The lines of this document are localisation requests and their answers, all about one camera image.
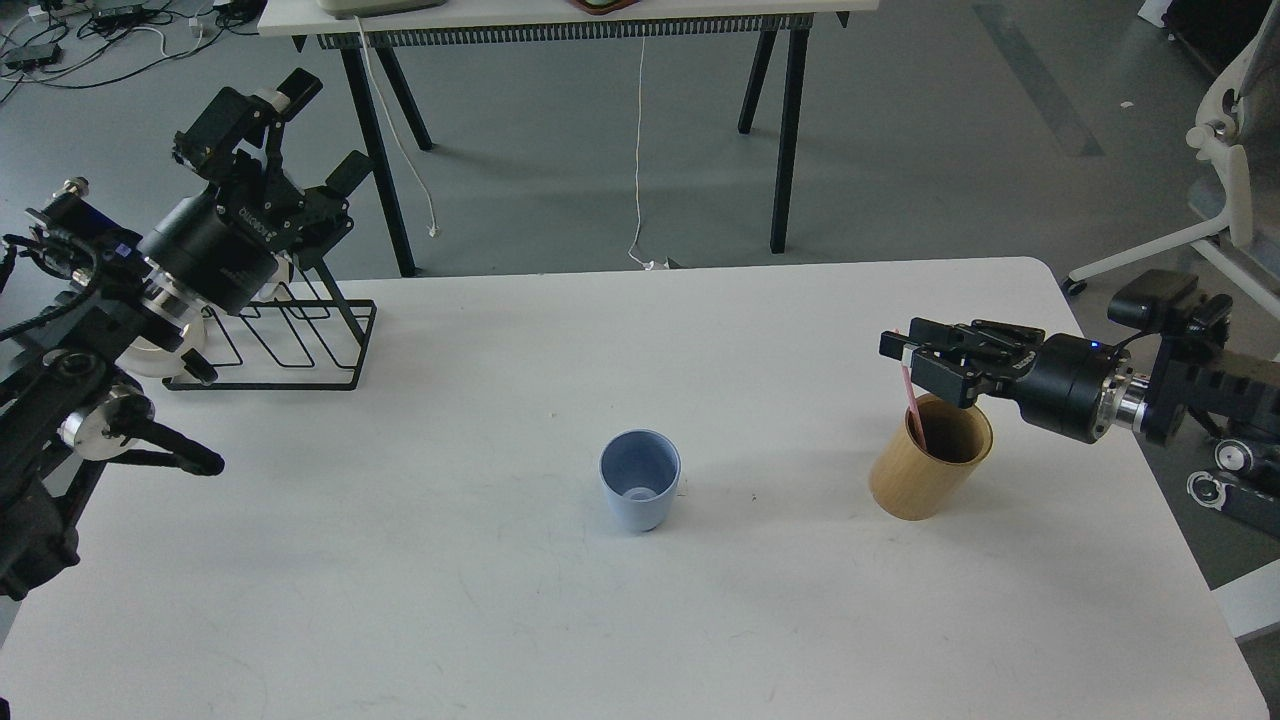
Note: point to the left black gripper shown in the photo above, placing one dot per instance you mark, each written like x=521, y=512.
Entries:
x=215, y=251

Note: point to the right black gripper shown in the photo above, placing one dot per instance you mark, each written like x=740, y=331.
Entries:
x=1059, y=382

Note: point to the pink chopstick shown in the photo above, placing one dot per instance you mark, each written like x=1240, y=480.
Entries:
x=912, y=410

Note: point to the blue plastic cup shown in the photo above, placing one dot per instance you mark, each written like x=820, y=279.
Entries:
x=640, y=471

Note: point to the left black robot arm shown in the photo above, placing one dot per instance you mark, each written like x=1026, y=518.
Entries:
x=69, y=408

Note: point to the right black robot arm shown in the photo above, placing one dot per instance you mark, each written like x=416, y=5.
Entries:
x=1234, y=399

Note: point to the bamboo cylindrical holder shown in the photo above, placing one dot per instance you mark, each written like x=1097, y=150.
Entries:
x=928, y=457

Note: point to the white office chair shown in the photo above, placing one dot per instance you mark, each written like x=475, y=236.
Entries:
x=1235, y=133

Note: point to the black wire dish rack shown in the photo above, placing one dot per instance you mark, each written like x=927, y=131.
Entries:
x=298, y=332

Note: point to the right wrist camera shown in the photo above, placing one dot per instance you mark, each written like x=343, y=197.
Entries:
x=1165, y=302

